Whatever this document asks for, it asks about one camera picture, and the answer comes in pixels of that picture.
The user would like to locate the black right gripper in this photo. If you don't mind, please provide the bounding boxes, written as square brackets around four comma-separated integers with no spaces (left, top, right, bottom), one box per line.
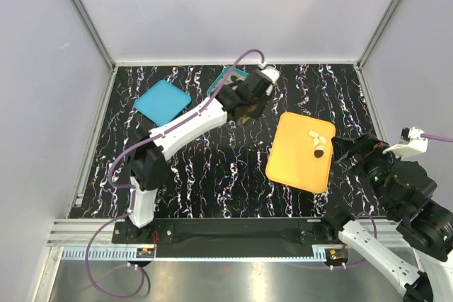
[330,130,408,214]

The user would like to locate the teal box lid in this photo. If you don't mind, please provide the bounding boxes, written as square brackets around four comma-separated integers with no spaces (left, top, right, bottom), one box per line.
[134,80,192,127]

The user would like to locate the metal tongs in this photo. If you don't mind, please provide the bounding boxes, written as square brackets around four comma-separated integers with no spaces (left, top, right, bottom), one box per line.
[238,116,249,125]

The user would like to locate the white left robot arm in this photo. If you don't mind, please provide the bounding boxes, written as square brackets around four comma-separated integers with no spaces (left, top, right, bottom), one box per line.
[127,66,281,243]

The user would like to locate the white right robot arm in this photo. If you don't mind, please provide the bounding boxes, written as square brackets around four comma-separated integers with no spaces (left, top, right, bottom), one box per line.
[321,134,452,301]

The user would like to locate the teal chocolate box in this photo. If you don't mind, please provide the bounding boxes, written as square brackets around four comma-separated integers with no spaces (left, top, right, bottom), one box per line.
[207,66,248,96]

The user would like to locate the dark oval chocolate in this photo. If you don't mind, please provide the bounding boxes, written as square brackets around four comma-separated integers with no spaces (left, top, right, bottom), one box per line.
[314,149,324,158]

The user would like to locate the white rectangular chocolate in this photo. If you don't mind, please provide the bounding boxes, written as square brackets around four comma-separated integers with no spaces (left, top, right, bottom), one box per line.
[309,131,319,138]

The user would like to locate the yellow plastic tray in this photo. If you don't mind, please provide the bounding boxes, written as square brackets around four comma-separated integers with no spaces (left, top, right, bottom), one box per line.
[265,112,336,194]

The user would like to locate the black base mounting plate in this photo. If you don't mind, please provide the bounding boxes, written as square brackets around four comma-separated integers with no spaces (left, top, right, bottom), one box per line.
[112,217,343,261]

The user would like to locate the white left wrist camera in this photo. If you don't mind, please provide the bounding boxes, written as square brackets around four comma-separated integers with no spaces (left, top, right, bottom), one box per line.
[258,63,280,85]

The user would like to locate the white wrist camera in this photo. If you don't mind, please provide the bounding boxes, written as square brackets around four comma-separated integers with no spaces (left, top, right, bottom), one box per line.
[258,63,280,85]
[382,127,428,159]

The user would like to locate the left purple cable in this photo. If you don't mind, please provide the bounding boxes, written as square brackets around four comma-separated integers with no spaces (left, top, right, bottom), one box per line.
[84,48,266,298]

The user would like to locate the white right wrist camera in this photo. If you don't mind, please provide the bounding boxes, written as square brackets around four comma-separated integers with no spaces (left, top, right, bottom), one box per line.
[382,127,428,159]

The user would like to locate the aluminium slotted rail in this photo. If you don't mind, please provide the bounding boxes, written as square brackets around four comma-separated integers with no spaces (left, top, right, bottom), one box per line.
[47,219,348,262]

